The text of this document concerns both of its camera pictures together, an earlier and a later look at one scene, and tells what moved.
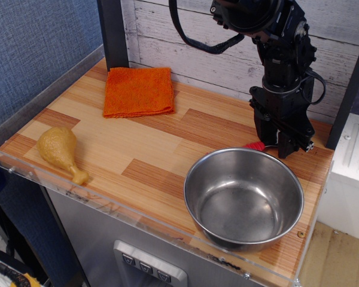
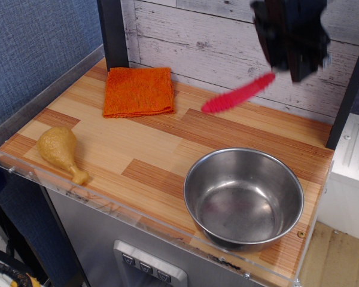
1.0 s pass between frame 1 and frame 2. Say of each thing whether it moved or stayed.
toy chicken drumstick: stayed
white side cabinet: stayed
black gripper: moved
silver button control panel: stayed
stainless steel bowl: stayed
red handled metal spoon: moved
